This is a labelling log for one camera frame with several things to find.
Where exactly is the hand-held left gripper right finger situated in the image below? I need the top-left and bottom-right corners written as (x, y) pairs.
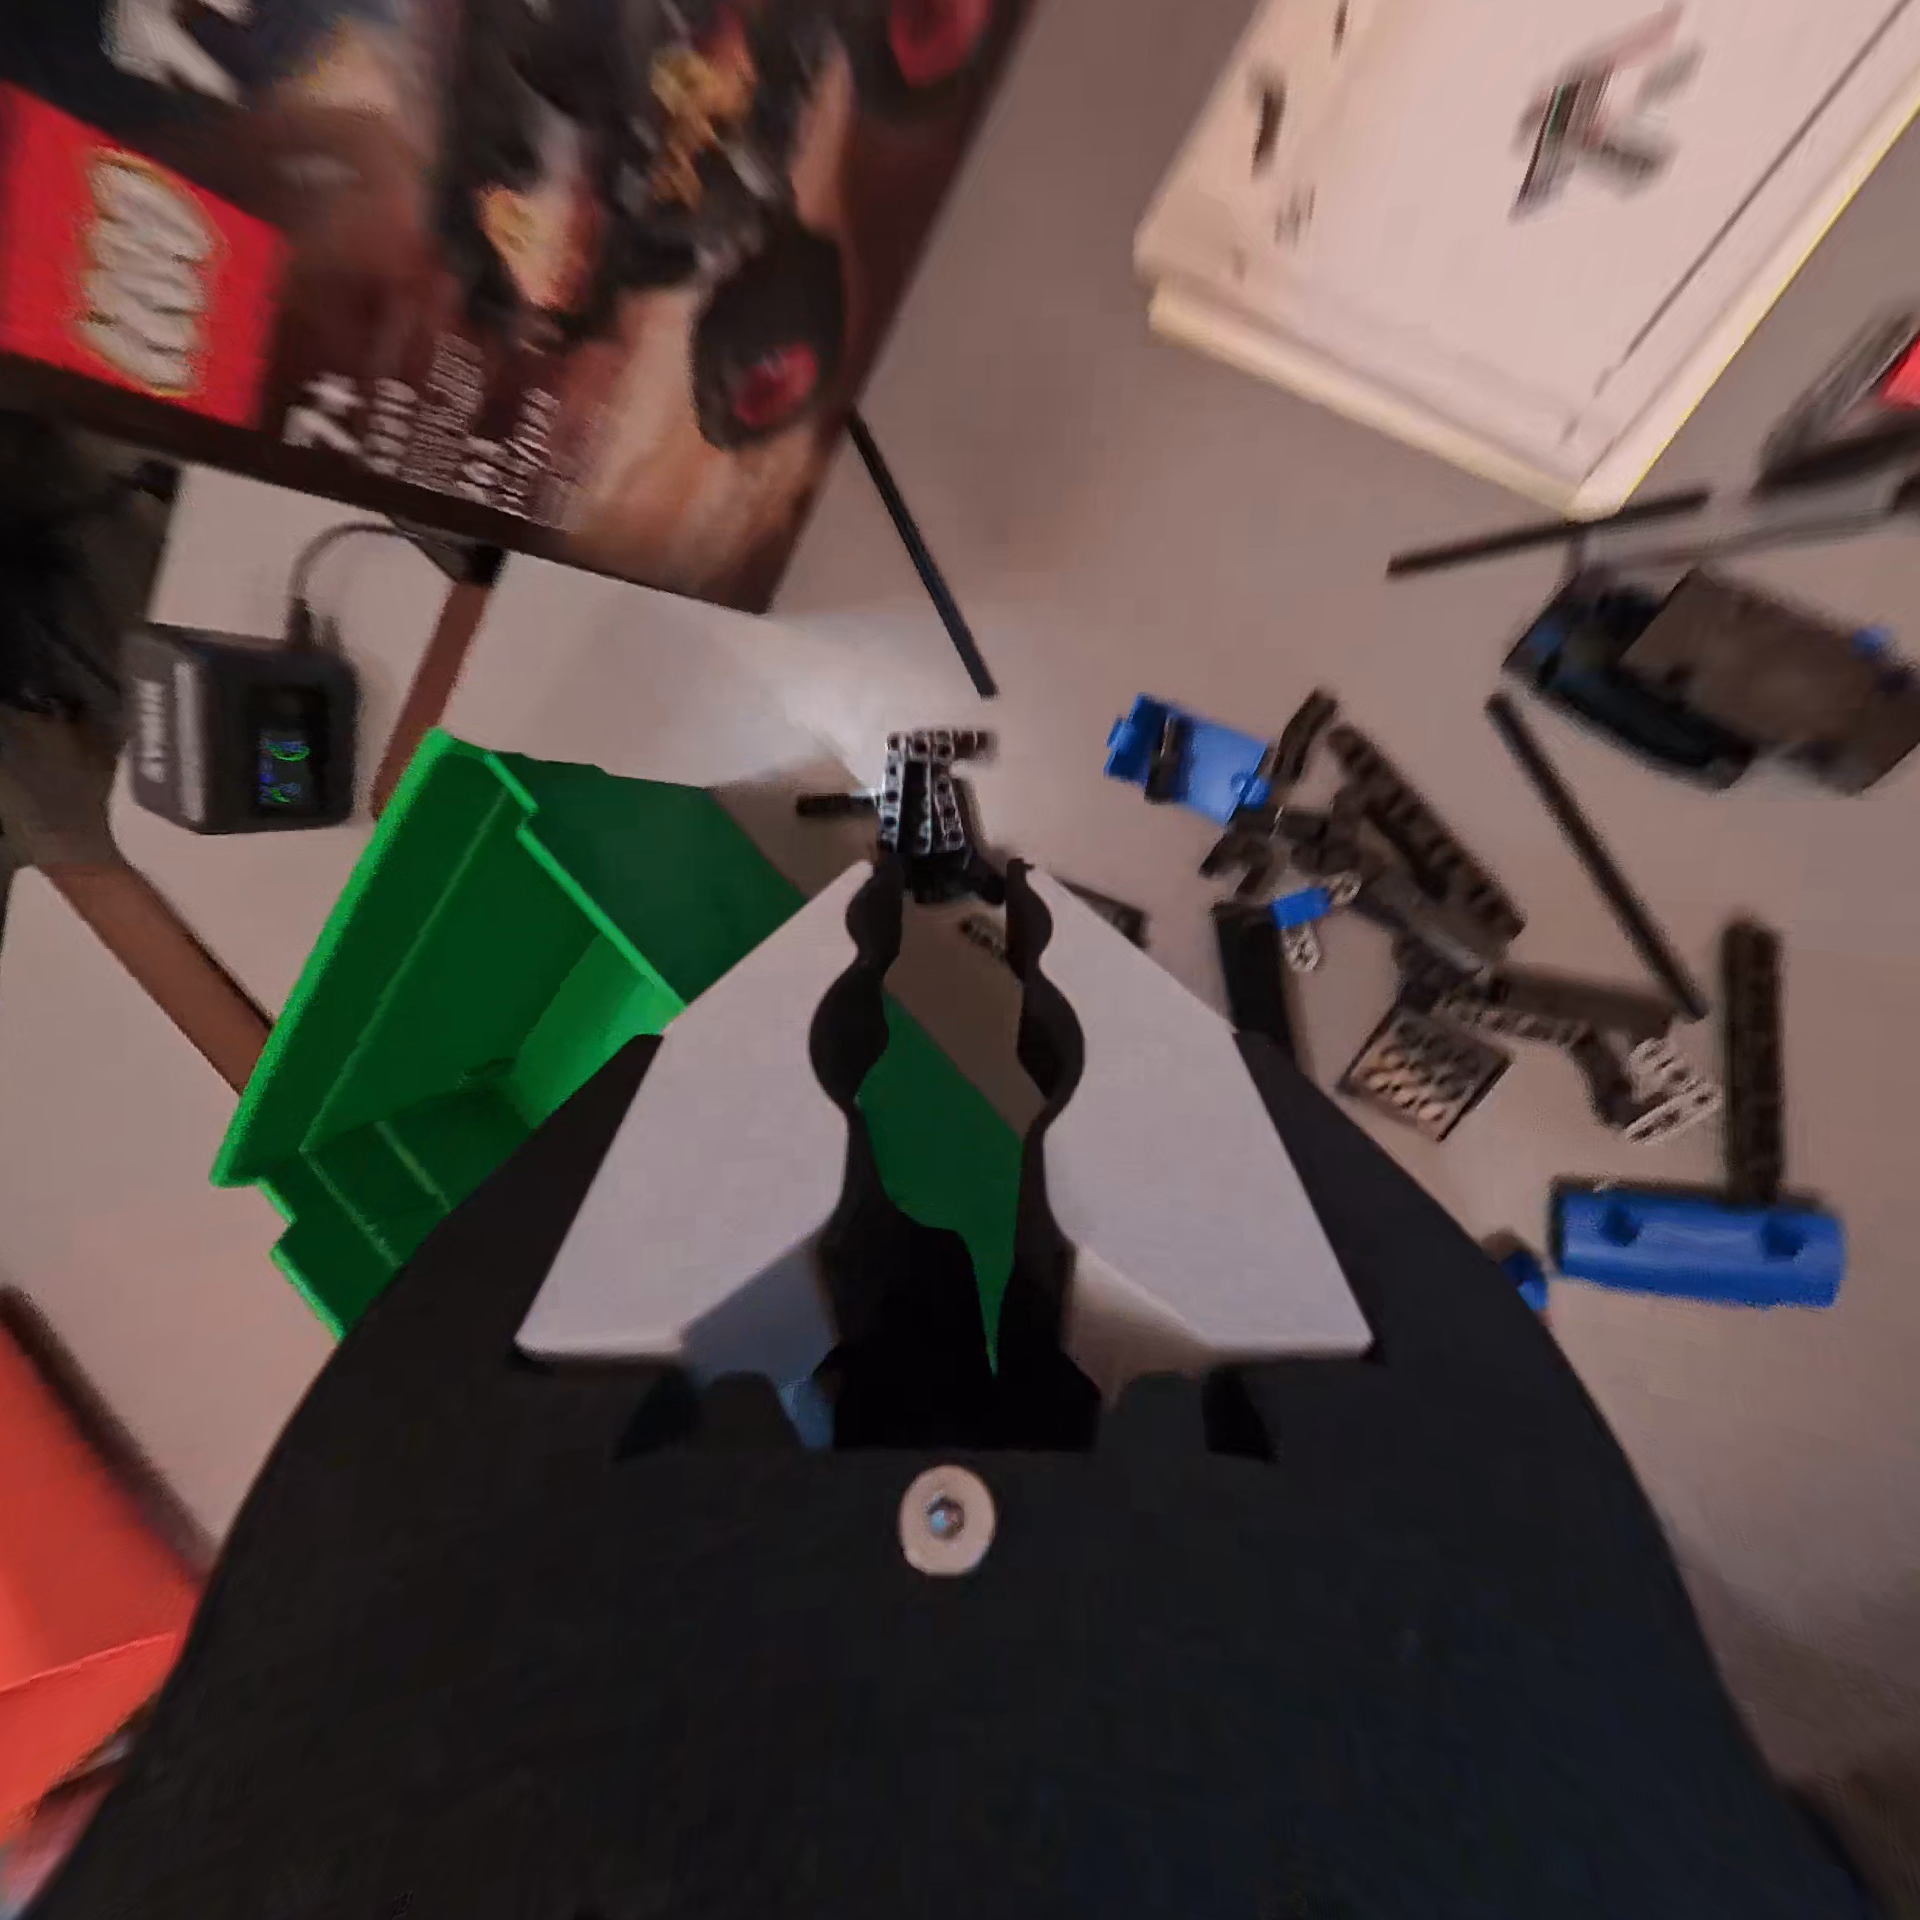
top-left (1002, 858), bottom-right (1378, 1390)

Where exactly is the long black lego beam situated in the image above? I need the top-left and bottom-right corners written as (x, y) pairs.
top-left (1723, 923), bottom-right (1789, 1203)

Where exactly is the black angled lego beam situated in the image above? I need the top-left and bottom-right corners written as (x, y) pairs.
top-left (876, 731), bottom-right (1008, 907)

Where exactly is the green plastic bin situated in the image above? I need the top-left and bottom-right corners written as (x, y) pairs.
top-left (210, 727), bottom-right (1039, 1374)

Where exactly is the lego instruction booklet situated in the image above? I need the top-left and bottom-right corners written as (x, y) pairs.
top-left (1135, 0), bottom-right (1920, 521)

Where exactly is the blue lego panel piece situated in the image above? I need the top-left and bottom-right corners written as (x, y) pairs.
top-left (1105, 693), bottom-right (1274, 824)

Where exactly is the black lego axle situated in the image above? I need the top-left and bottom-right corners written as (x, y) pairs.
top-left (845, 408), bottom-right (1001, 700)
top-left (1484, 693), bottom-right (1712, 1023)
top-left (1386, 486), bottom-right (1712, 581)

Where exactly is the black power adapter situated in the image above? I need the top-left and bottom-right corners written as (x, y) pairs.
top-left (126, 623), bottom-right (362, 835)

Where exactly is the grey black lego subassembly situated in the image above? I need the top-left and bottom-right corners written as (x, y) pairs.
top-left (1505, 571), bottom-right (1920, 799)

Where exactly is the lego set box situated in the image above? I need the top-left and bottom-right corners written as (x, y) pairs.
top-left (0, 0), bottom-right (1039, 615)

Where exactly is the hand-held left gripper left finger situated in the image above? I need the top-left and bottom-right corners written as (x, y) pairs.
top-left (514, 858), bottom-right (911, 1382)

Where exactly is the orange box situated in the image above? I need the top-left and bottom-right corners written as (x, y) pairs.
top-left (0, 1290), bottom-right (212, 1849)

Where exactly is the blue lego connector block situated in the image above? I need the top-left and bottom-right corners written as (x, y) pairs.
top-left (1552, 1183), bottom-right (1849, 1311)

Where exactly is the pile of black lego beams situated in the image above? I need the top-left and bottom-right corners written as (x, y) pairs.
top-left (1201, 691), bottom-right (1729, 1151)

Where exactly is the black cable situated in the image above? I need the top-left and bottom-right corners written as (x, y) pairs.
top-left (284, 522), bottom-right (505, 649)

